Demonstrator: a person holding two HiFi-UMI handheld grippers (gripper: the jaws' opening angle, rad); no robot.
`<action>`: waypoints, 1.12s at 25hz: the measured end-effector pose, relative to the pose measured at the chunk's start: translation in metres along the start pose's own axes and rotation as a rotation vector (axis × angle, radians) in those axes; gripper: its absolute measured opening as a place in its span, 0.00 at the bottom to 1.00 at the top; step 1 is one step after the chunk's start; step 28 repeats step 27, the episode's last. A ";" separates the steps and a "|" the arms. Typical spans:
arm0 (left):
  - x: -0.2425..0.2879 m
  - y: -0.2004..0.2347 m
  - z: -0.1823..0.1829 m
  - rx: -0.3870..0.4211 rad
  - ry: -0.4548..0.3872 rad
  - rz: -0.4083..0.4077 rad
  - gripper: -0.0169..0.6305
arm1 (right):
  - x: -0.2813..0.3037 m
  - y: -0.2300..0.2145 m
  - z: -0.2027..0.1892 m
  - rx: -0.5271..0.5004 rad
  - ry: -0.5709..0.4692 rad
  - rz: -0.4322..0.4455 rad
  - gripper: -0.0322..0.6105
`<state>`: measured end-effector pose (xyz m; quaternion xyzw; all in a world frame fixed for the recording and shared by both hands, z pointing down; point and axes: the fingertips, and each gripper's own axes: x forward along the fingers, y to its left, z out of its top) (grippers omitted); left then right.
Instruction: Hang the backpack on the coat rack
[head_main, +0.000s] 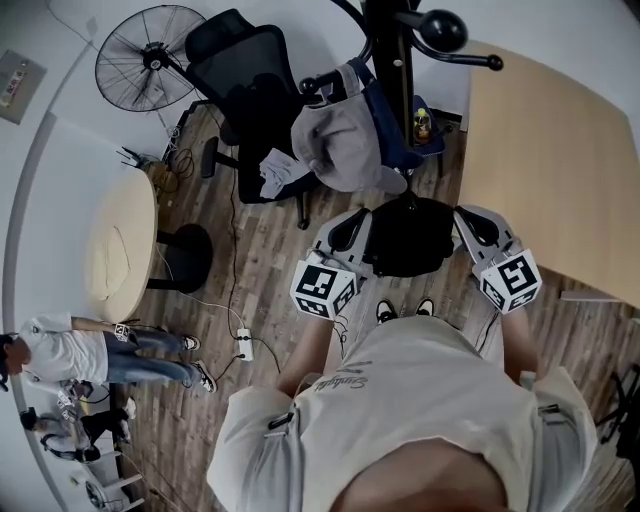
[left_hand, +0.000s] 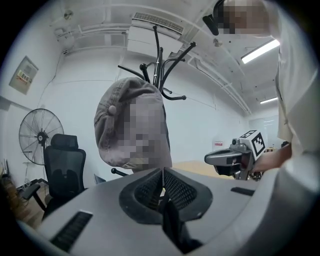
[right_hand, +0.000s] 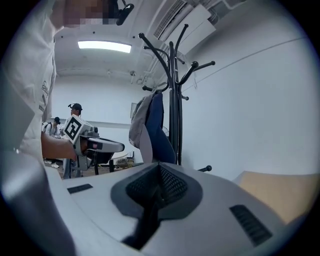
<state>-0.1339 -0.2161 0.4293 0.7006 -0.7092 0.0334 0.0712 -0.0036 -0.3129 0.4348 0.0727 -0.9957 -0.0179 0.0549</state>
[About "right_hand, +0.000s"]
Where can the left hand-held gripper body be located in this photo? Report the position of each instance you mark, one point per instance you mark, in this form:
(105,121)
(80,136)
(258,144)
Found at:
(75,130)

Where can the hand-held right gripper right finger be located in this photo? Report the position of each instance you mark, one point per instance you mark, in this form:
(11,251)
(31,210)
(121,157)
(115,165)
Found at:
(215,195)

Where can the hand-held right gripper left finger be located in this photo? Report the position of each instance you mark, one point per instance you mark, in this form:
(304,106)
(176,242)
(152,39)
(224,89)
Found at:
(100,200)

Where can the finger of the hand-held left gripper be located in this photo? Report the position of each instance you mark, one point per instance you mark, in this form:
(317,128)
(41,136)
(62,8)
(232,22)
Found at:
(102,157)
(110,145)

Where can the black metal coat rack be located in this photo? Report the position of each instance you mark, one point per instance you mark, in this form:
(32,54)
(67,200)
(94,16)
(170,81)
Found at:
(173,112)

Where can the person's left forearm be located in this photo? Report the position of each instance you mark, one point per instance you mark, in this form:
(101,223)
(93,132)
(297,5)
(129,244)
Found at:
(56,148)

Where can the table with black legs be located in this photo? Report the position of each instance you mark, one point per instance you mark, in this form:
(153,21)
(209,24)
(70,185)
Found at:
(122,156)

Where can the grey hanging garment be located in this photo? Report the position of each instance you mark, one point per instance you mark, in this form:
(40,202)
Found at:
(138,125)

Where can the navy hanging garment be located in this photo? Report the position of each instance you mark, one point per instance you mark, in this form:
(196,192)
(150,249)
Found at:
(157,135)

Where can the person's white shirt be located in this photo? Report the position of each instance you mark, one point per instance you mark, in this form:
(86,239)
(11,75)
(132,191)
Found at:
(32,62)

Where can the rectangular ceiling light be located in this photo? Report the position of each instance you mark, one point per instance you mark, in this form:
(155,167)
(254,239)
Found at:
(104,46)

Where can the white ceiling air conditioner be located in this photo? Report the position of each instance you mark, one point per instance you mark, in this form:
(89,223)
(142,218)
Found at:
(190,22)

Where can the white wall panel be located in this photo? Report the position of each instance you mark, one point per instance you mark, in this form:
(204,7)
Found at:
(133,110)

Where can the black head-worn camera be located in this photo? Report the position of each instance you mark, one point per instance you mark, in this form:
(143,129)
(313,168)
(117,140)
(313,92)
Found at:
(124,13)

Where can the thin wall conduit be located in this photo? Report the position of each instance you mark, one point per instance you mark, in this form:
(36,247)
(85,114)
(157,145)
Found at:
(250,56)

